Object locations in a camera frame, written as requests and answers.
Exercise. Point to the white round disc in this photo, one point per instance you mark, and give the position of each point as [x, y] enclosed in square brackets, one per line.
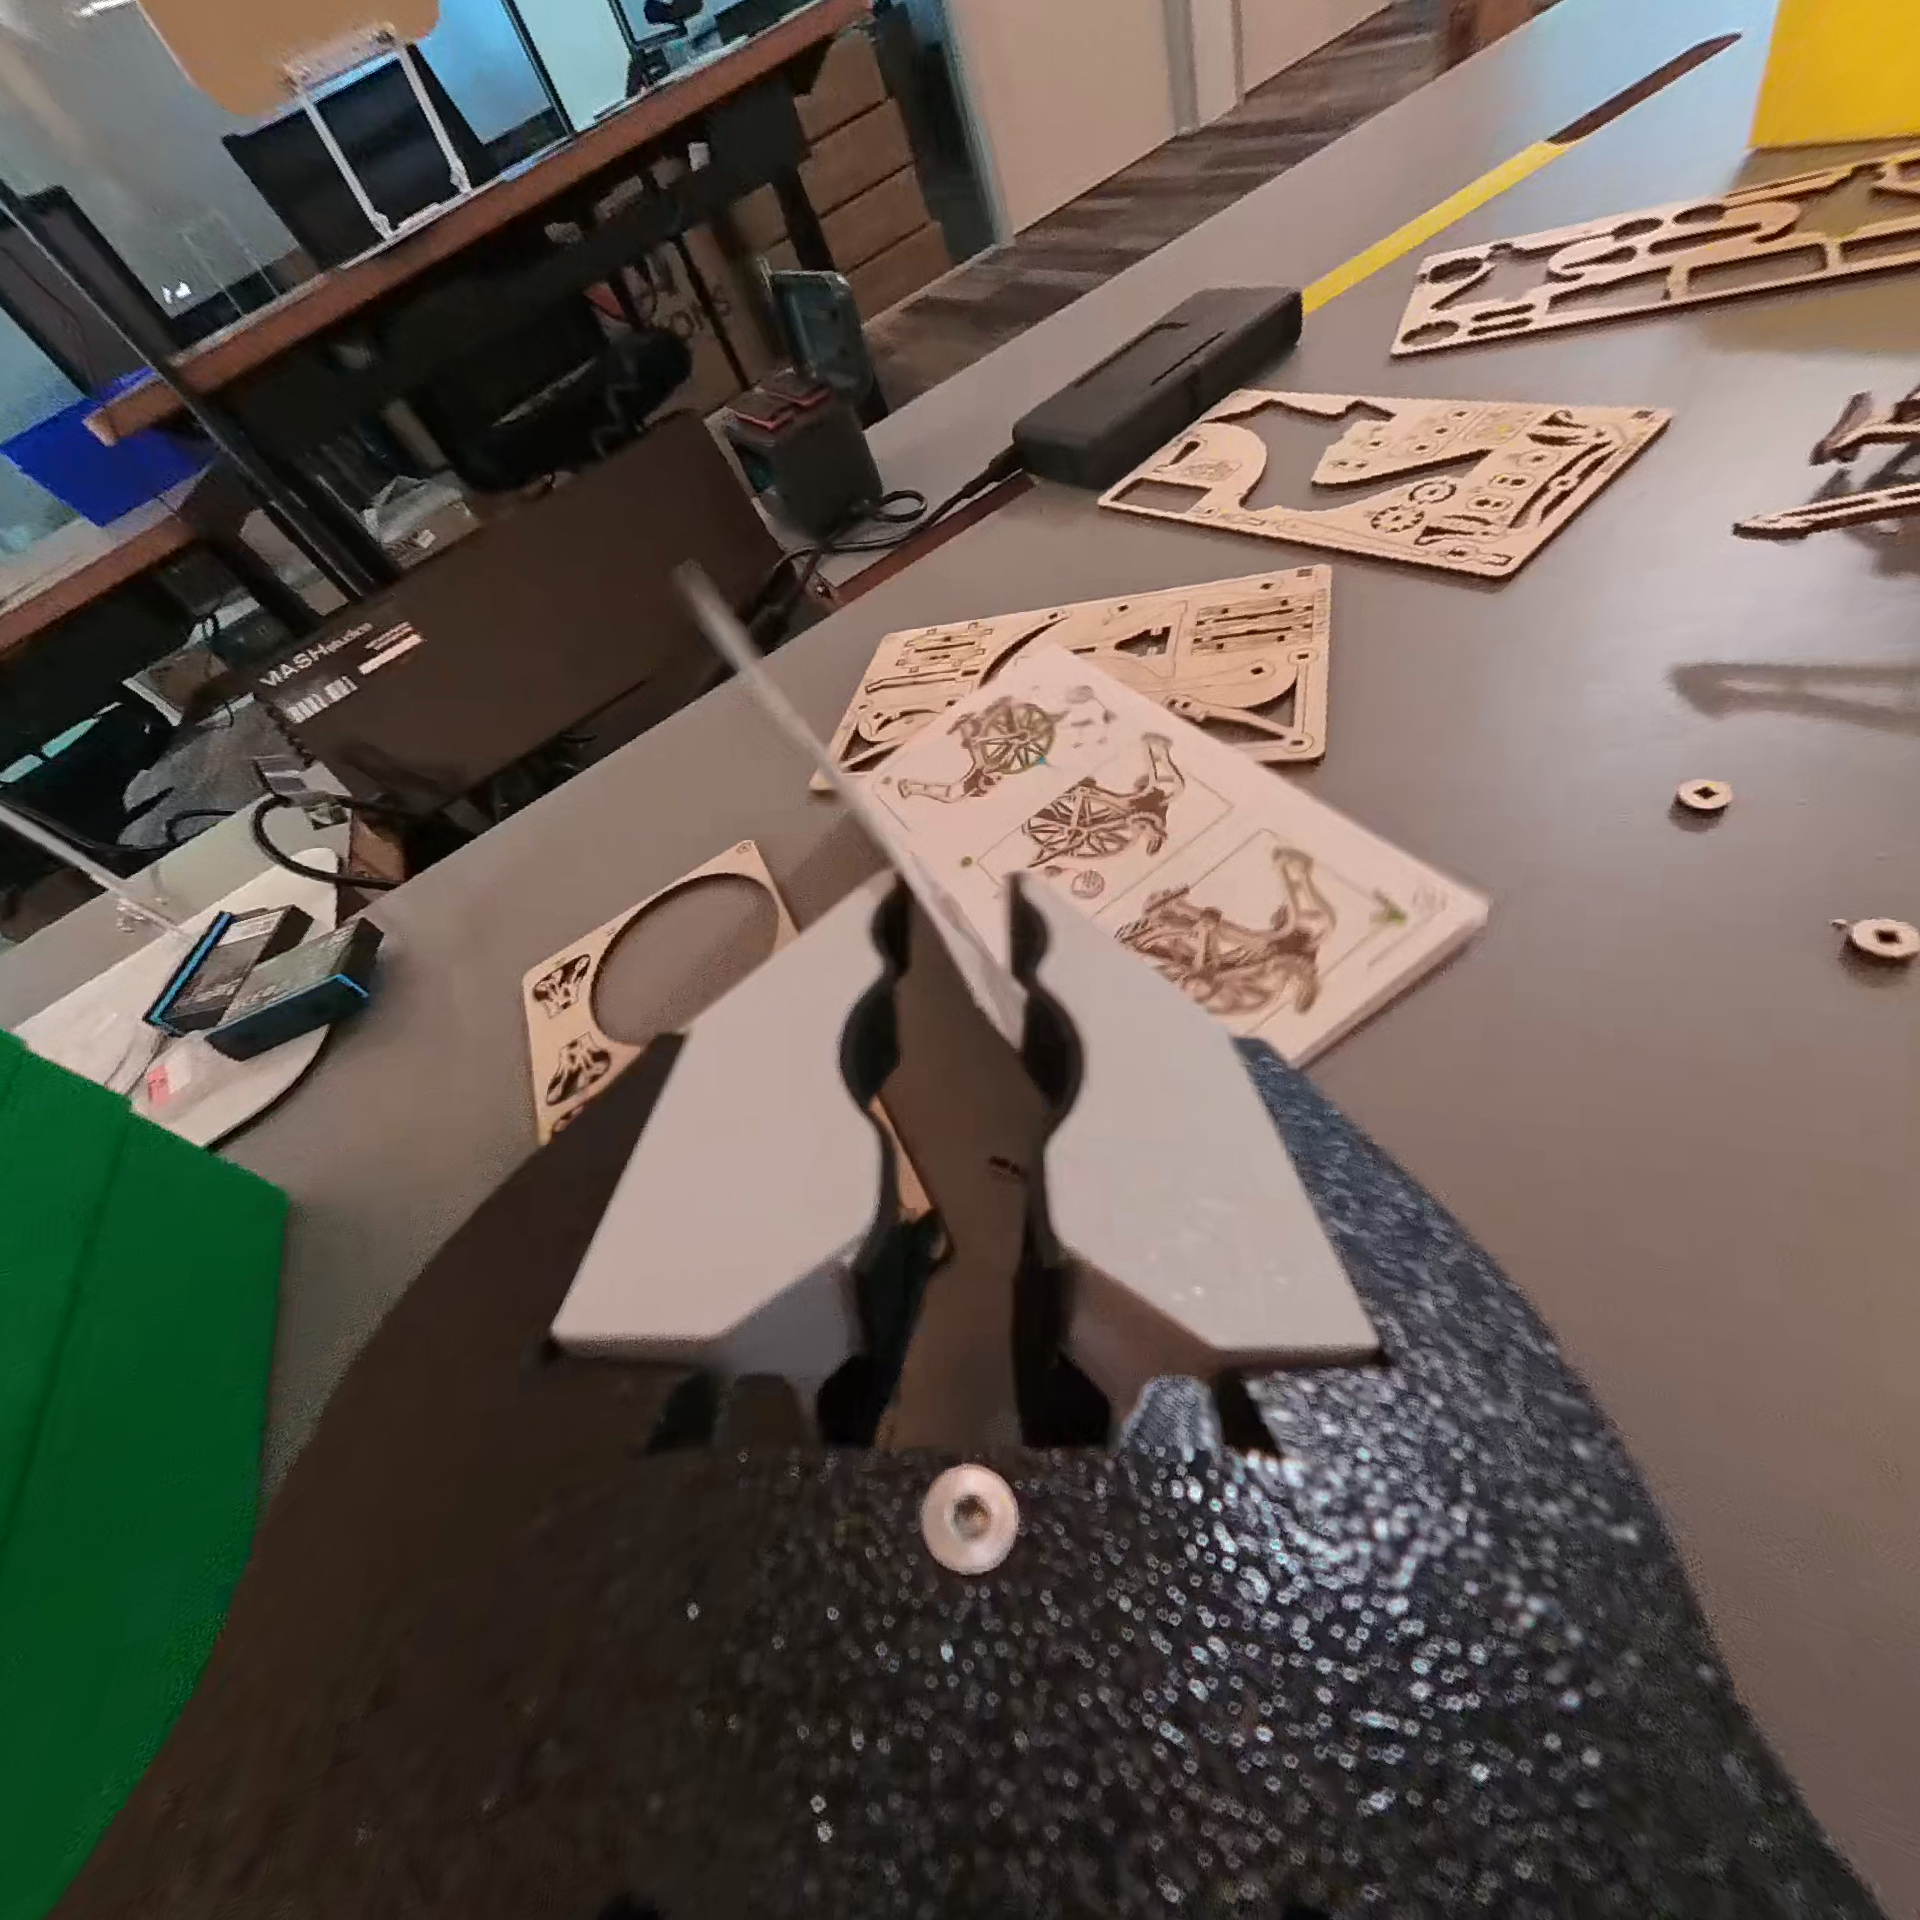
[91, 1037]

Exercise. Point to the long wooden desk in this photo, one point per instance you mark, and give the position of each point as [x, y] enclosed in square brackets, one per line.
[524, 211]

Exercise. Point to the green plastic bin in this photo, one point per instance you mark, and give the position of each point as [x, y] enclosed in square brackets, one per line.
[119, 1424]

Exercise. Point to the laser-cut wooden parts sheet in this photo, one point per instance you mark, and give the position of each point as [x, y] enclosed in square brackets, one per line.
[1316, 661]
[1629, 435]
[1652, 284]

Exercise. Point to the white framed black panel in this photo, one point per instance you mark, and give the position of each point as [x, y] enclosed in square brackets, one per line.
[359, 150]

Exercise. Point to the dark brown labelled cardboard box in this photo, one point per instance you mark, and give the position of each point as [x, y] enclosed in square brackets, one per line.
[556, 629]

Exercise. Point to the small round wooden washer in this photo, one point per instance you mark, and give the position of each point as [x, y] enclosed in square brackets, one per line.
[1881, 939]
[1704, 796]

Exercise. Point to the yellow plastic bin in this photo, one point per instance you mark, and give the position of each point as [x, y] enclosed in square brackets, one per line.
[1845, 76]

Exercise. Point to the wooden bicycle model frame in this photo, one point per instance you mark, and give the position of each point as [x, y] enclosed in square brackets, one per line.
[1839, 513]

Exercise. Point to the black rectangular case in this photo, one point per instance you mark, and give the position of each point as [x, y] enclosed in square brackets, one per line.
[1156, 382]

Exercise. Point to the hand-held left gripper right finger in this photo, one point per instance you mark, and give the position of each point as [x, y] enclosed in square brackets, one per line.
[1201, 1200]

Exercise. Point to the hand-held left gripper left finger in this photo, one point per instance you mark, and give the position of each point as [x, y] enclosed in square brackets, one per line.
[704, 1200]

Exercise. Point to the assembly instruction booklet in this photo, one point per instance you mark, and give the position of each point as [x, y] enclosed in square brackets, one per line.
[1201, 886]

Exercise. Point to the black red charger box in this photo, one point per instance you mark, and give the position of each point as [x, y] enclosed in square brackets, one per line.
[811, 464]

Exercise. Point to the black device blue trim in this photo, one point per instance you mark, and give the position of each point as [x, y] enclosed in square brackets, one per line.
[224, 967]
[301, 984]

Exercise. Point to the brown cardboard box stack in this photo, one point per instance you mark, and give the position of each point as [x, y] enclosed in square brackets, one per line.
[869, 181]

